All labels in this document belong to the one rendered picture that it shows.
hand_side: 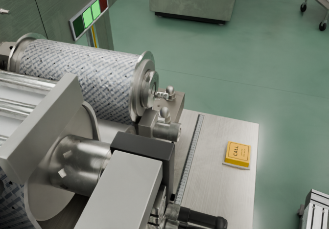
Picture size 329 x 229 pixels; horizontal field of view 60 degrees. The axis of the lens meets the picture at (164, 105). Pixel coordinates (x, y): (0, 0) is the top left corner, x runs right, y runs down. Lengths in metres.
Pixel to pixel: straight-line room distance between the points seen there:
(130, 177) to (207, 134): 0.76
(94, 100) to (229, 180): 0.48
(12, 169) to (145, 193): 0.10
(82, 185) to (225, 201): 0.56
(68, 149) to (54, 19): 0.58
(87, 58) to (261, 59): 2.58
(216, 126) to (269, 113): 1.47
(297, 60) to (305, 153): 1.18
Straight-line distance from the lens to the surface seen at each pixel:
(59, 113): 0.27
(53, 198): 0.37
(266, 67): 2.93
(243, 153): 0.90
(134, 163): 0.22
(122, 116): 0.56
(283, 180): 2.05
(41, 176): 0.34
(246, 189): 0.86
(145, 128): 0.57
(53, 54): 0.60
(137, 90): 0.52
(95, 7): 1.05
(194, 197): 0.82
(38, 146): 0.25
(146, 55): 0.56
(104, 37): 1.56
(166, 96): 0.58
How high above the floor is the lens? 1.62
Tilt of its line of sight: 44 degrees down
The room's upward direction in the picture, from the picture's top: straight up
